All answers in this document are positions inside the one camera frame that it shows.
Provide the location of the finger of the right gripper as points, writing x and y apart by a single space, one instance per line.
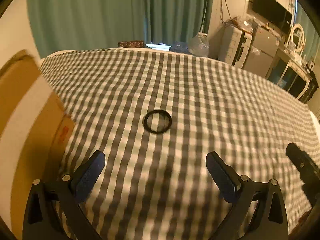
308 169

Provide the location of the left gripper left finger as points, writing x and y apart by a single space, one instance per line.
41 220

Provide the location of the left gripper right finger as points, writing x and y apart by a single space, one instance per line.
269 220

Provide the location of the brown cardboard box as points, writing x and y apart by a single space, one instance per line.
35 130

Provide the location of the white dressing table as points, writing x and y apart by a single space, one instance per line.
287 74

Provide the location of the green checkered tablecloth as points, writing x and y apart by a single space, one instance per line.
156 115

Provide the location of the oval white vanity mirror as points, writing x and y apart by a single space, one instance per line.
296 40

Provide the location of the grey mini fridge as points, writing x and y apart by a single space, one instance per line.
261 53

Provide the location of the white suitcase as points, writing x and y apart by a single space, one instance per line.
234 47

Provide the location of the clear plastic water jug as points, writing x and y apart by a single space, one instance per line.
199 45

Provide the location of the brown patterned bag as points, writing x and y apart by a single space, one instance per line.
131 44

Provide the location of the teal curtain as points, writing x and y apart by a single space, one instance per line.
94 24

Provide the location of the black wall television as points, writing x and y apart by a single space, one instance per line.
274 12

